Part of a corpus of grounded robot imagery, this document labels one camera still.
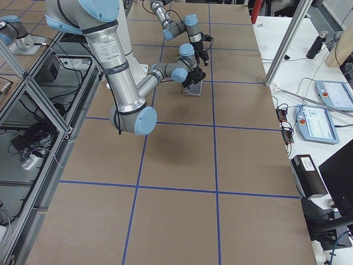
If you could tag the far blue teach pendant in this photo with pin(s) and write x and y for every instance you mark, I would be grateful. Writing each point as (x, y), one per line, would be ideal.
(335, 94)

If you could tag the black computer monitor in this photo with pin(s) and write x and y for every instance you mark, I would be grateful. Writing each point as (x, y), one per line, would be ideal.
(336, 173)

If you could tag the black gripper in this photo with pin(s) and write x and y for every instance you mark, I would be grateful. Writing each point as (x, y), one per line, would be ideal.
(200, 50)
(196, 75)

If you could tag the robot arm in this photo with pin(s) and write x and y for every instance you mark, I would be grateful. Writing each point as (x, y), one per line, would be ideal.
(98, 22)
(189, 24)

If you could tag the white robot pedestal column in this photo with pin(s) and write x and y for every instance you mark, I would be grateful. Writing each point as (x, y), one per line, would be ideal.
(139, 71)

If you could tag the red cylinder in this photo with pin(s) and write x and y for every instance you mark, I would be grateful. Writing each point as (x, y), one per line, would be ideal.
(256, 10)

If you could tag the pink and grey towel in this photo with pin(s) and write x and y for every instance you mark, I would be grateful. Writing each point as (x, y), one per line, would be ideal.
(193, 89)

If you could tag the white power strip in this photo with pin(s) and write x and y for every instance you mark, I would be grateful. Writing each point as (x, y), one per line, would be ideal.
(29, 162)

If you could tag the near blue teach pendant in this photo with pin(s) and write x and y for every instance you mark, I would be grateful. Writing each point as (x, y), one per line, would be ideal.
(316, 125)

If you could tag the aluminium frame rack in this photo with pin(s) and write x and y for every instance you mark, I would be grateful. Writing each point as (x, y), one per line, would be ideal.
(44, 100)

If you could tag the aluminium frame post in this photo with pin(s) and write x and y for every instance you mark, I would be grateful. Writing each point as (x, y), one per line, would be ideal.
(290, 33)

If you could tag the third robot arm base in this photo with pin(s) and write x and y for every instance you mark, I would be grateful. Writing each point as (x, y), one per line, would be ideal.
(15, 35)

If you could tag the black box with white label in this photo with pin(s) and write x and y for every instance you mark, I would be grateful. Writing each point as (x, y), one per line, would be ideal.
(307, 177)

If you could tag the black water bottle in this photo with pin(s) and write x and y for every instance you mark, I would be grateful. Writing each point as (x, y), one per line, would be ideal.
(317, 45)

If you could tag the blue teach pendant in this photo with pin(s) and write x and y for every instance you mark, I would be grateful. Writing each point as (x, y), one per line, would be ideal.
(316, 125)
(335, 94)

